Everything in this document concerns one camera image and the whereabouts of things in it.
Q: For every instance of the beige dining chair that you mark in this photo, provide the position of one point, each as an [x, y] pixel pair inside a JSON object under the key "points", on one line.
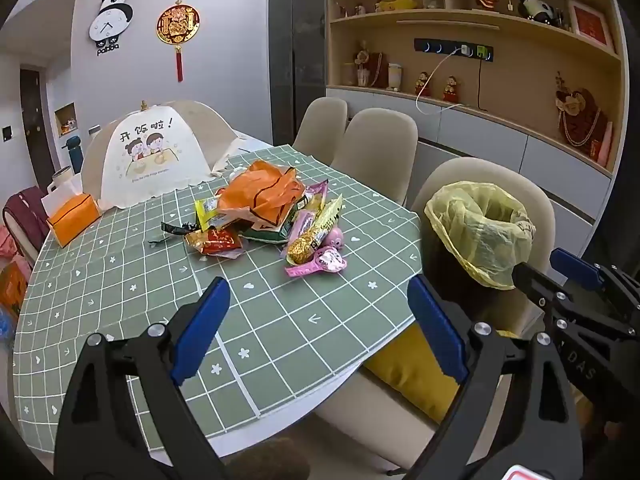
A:
{"points": [[375, 145], [320, 120], [530, 195]]}

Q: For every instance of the yellow seat cushion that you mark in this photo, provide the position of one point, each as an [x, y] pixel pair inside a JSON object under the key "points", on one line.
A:
{"points": [[410, 370]]}

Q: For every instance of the red gold seated figurine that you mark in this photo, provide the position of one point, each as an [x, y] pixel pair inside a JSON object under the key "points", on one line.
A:
{"points": [[422, 84], [450, 90]]}

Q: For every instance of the panda plush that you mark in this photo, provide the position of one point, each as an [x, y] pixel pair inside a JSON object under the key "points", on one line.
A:
{"points": [[537, 10]]}

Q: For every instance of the pink caterpillar toy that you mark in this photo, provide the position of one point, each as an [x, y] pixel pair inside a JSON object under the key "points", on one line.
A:
{"points": [[330, 257]]}

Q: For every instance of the blue thermos bottle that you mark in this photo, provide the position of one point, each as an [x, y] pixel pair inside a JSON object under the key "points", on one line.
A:
{"points": [[74, 157]]}

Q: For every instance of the dark tall cabinet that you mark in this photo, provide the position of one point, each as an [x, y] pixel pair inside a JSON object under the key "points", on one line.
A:
{"points": [[295, 50]]}

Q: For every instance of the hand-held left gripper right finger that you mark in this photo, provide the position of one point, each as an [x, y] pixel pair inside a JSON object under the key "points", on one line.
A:
{"points": [[435, 330]]}

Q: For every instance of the flower vase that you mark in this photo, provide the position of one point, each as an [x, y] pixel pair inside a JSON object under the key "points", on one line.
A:
{"points": [[362, 67]]}

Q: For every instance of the yellow toy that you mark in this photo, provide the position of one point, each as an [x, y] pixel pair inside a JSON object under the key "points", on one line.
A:
{"points": [[395, 5]]}

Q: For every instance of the black power socket rail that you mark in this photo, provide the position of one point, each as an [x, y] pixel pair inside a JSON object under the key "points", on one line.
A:
{"points": [[430, 47]]}

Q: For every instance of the wooden wall shelf unit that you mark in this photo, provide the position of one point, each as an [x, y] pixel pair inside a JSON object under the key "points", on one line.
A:
{"points": [[525, 60]]}

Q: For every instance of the brown bear plush with pearls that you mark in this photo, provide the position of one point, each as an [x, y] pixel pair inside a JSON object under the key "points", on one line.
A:
{"points": [[580, 110]]}

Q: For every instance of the dark wooden door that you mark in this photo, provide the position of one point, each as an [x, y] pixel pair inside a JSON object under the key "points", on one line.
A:
{"points": [[35, 125]]}

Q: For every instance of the pink bottle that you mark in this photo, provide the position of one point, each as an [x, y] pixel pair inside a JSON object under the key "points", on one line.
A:
{"points": [[606, 147]]}

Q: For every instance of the orange plastic bag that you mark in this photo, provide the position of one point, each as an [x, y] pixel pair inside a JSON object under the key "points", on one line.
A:
{"points": [[260, 190]]}

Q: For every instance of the person's brown plush clothing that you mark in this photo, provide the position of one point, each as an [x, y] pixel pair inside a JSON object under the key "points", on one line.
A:
{"points": [[270, 462]]}

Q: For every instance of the dark red pearl box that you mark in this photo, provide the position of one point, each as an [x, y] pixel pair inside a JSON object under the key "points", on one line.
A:
{"points": [[380, 72]]}

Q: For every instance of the black strip wrapper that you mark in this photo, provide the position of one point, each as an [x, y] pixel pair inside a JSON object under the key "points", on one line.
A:
{"points": [[172, 228]]}

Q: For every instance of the yellow pink candy wrapper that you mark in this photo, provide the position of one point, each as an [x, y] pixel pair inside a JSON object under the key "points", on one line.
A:
{"points": [[325, 215]]}

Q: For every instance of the red picture frame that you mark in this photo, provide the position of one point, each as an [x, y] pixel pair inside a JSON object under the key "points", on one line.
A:
{"points": [[590, 22]]}

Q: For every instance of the dark red bag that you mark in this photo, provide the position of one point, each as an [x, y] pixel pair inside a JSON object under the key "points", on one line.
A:
{"points": [[25, 215]]}

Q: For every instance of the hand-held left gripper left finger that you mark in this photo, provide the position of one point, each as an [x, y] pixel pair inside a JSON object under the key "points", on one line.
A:
{"points": [[200, 327]]}

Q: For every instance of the red gold snack packet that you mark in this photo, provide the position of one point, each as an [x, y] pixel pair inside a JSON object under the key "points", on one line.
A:
{"points": [[215, 242]]}

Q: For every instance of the white low cabinet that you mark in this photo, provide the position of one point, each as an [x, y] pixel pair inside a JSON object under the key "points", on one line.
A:
{"points": [[475, 130]]}

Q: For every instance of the panda wall clock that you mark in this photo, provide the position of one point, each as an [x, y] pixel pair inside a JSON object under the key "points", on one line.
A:
{"points": [[111, 22]]}

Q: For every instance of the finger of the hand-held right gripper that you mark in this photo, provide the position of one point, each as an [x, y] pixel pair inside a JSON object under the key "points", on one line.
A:
{"points": [[575, 266], [535, 282]]}

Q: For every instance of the yellow snack wrapper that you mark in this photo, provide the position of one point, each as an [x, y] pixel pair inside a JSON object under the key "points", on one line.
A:
{"points": [[207, 210]]}

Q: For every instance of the beige folding food cover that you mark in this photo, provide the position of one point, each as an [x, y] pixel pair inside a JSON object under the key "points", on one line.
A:
{"points": [[150, 170]]}

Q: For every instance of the green white snack packet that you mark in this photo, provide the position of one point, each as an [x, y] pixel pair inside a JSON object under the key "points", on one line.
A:
{"points": [[265, 232]]}

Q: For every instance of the white lidded mug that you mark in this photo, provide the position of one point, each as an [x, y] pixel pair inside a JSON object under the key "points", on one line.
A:
{"points": [[62, 180]]}

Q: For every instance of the white tumbler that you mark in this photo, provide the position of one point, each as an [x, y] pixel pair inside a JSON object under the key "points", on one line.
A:
{"points": [[395, 77]]}

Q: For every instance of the green checked tablecloth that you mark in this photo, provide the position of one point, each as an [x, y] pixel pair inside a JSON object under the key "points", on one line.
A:
{"points": [[300, 320]]}

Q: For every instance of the orange printed bag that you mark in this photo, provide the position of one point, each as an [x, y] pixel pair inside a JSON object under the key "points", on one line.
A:
{"points": [[12, 287]]}

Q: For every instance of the orange tissue box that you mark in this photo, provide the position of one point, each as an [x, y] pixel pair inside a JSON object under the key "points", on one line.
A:
{"points": [[75, 220]]}

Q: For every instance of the dark waste bin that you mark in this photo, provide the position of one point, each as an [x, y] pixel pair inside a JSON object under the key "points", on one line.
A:
{"points": [[450, 280]]}

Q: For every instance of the red knot wall ornament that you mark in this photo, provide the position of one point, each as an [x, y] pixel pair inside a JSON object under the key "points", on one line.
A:
{"points": [[177, 25]]}

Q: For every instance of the long pink foil wrapper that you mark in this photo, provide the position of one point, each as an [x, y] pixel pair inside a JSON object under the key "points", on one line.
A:
{"points": [[316, 192]]}

